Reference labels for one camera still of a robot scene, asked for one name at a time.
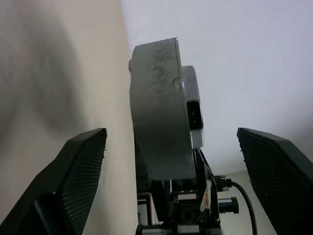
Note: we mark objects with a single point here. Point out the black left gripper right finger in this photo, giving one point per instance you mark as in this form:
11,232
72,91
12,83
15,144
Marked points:
276,171

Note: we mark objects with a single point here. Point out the grey round motor housing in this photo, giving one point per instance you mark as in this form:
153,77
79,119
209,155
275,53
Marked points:
159,110

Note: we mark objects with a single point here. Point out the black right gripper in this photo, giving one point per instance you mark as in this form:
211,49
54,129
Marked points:
185,213

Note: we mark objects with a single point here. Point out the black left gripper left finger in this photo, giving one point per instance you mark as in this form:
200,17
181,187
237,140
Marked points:
63,176

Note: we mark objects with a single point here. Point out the beige tape strip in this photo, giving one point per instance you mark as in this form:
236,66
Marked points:
206,195

